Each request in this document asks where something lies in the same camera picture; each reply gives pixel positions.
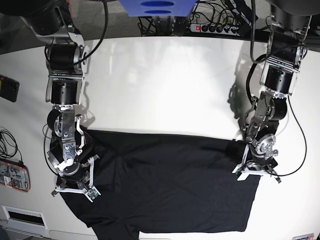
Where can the white power strip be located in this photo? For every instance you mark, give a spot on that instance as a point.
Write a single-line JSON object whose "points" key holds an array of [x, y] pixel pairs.
{"points": [[221, 29]]}

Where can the black smartphone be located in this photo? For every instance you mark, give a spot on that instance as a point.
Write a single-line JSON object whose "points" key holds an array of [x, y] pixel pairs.
{"points": [[9, 88]]}

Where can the blue plastic stool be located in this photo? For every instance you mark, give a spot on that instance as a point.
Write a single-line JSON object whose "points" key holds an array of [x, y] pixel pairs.
{"points": [[163, 8]]}

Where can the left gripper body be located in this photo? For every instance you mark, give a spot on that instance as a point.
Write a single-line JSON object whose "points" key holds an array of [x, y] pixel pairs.
{"points": [[262, 152]]}

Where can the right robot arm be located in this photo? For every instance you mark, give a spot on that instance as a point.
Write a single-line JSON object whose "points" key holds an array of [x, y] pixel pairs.
{"points": [[66, 56]]}

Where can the orange blue device case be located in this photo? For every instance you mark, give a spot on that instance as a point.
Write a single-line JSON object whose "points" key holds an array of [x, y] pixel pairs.
{"points": [[14, 175]]}

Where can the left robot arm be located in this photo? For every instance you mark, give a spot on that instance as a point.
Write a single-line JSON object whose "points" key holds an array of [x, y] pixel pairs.
{"points": [[289, 24]]}

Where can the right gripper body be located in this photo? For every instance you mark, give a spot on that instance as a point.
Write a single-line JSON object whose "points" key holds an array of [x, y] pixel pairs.
{"points": [[76, 170]]}

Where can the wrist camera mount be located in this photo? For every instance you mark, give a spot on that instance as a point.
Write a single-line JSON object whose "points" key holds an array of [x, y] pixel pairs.
{"points": [[252, 171], [85, 187]]}

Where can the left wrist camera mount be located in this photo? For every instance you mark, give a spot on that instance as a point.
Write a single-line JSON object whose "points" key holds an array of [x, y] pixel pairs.
{"points": [[252, 171]]}

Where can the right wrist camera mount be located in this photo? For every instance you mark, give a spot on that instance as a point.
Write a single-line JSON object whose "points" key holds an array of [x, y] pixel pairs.
{"points": [[85, 187]]}

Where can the sticker at table edge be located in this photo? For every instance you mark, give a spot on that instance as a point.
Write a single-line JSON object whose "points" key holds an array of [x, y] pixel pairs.
{"points": [[309, 236]]}

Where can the black T-shirt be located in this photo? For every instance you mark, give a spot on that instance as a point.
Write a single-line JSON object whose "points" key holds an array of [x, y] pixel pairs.
{"points": [[164, 183]]}

